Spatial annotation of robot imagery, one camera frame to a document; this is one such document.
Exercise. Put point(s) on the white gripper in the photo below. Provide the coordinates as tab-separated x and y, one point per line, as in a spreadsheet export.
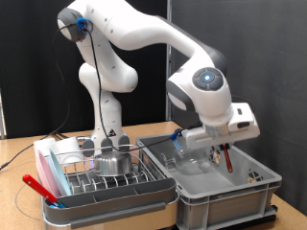
224	140

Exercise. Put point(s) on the clear wine glass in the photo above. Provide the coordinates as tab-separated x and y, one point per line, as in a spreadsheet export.
188	161

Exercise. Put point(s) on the steel bowl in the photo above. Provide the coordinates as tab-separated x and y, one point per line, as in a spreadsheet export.
112	163

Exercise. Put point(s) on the light blue plate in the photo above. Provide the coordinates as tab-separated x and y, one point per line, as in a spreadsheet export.
59	172

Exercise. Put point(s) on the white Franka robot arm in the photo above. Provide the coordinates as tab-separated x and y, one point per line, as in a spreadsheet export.
134	28

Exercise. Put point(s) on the grey plastic crate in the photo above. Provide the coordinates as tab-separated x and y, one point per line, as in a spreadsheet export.
224	204

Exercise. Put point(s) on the vertical metal pole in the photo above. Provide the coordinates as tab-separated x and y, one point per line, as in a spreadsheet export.
168	57

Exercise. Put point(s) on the grey backdrop curtain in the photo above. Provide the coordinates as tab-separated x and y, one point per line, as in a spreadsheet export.
271	48

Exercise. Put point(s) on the white box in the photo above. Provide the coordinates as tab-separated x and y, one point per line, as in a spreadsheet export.
64	147

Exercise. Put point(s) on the pink plate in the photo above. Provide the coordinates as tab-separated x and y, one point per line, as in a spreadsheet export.
44	174

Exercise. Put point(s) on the black backdrop curtain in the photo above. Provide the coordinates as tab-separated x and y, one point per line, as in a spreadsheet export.
25	80

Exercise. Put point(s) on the grey metal frame bar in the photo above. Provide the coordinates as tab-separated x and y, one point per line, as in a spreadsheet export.
2	121

